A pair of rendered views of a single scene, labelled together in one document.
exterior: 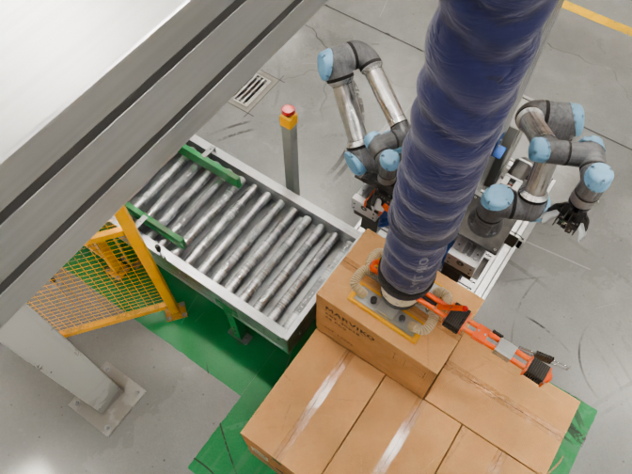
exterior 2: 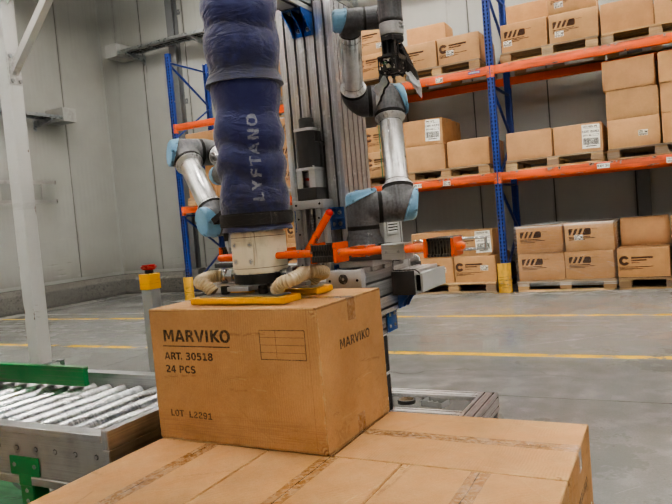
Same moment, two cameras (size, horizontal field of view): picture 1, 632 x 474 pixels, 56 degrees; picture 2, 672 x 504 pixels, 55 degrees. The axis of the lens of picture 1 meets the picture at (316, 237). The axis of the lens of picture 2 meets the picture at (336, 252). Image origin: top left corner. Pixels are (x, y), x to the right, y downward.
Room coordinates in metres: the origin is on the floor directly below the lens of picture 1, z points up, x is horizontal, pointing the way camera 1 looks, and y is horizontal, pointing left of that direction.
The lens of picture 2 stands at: (-1.02, -0.34, 1.17)
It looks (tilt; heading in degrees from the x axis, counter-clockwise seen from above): 3 degrees down; 353
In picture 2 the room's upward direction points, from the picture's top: 5 degrees counter-clockwise
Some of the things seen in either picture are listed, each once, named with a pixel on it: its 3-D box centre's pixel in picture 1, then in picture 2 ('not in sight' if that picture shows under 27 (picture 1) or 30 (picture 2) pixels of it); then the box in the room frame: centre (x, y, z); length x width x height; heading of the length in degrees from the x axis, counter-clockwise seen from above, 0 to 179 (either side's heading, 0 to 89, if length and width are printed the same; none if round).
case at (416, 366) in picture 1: (394, 313); (271, 361); (1.00, -0.36, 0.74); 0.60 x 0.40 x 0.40; 54
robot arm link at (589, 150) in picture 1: (586, 155); (382, 16); (1.09, -0.82, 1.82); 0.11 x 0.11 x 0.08; 81
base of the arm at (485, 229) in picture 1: (487, 216); (364, 239); (1.31, -0.74, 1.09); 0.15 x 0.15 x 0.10
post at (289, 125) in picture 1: (292, 172); (160, 383); (1.95, 0.14, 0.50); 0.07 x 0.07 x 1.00; 55
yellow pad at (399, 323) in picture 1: (387, 310); (244, 293); (0.92, -0.30, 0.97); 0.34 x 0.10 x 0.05; 53
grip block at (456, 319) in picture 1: (456, 318); (329, 252); (0.85, -0.55, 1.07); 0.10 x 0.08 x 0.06; 143
